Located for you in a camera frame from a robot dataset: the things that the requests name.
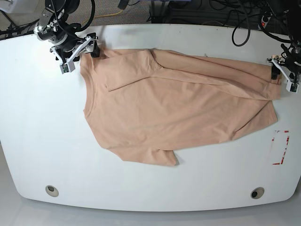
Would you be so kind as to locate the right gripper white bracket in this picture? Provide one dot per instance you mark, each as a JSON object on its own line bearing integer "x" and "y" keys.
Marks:
{"x": 69, "y": 53}

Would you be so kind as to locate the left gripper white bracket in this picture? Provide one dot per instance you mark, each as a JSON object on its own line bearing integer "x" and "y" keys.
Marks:
{"x": 286, "y": 67}

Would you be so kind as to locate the peach T-shirt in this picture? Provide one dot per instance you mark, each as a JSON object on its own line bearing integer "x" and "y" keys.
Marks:
{"x": 144, "y": 104}

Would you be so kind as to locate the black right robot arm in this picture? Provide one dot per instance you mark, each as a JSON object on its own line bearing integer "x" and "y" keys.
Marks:
{"x": 52, "y": 25}

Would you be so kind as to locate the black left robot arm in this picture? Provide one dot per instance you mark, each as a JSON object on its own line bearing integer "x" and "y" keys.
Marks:
{"x": 290, "y": 10}

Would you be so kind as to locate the white power strip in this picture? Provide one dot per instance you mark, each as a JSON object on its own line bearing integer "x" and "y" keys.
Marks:
{"x": 264, "y": 20}

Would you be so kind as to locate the red tape rectangle marking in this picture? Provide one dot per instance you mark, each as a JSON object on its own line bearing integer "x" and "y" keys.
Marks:
{"x": 279, "y": 145}

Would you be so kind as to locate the right table grommet hole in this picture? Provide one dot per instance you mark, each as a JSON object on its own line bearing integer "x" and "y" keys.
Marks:
{"x": 257, "y": 193}

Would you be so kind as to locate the table grommet hole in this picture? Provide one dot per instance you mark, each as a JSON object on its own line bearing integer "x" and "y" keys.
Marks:
{"x": 257, "y": 193}
{"x": 52, "y": 191}

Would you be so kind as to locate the left table grommet hole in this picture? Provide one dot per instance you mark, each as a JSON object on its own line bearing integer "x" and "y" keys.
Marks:
{"x": 52, "y": 191}

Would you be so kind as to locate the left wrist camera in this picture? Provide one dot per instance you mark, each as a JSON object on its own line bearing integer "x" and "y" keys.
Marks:
{"x": 292, "y": 87}

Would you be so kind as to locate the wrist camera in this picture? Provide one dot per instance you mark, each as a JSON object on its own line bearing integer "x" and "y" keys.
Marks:
{"x": 292, "y": 87}
{"x": 64, "y": 68}

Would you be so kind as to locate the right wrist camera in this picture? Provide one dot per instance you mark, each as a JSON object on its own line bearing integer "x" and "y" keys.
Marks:
{"x": 64, "y": 68}

